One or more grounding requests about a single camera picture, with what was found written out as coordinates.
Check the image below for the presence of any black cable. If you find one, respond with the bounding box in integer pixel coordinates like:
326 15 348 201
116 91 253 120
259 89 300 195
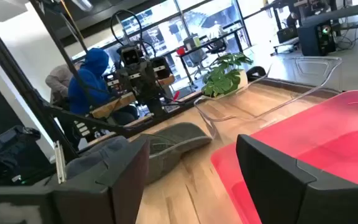
109 9 157 58

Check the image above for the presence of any dark green cap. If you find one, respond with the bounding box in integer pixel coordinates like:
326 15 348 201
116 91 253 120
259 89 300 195
140 121 213 185

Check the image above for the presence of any black computer tower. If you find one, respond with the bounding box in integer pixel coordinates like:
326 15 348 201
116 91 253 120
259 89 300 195
296 19 337 57

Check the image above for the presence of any black clamp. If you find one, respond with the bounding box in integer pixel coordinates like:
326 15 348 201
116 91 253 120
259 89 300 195
246 65 267 79

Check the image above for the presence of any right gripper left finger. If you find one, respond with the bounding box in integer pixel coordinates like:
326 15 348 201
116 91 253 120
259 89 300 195
53 136 150 224

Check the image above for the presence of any person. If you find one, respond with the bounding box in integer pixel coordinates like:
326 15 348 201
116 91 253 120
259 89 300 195
44 62 84 101
67 47 140 126

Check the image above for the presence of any black desk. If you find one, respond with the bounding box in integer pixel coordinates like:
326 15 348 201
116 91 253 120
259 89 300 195
162 26 246 88

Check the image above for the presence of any black office chair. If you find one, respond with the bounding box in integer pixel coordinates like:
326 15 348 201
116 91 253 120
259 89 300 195
191 39 228 79

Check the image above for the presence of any pink plastic bin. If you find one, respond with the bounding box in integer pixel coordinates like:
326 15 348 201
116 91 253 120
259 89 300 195
210 90 358 224

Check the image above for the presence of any black backpack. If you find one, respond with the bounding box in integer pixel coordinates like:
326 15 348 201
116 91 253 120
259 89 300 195
0 124 42 186

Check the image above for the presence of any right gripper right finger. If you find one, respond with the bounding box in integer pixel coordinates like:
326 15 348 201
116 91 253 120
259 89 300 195
236 133 358 224

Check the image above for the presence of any clear plastic bin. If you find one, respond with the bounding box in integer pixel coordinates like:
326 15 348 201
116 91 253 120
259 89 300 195
193 55 343 133

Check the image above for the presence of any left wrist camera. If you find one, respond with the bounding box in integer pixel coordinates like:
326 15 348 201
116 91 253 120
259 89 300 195
121 45 143 67

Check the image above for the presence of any potted green plant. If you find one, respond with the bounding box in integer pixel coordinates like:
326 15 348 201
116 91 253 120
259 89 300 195
201 52 254 98

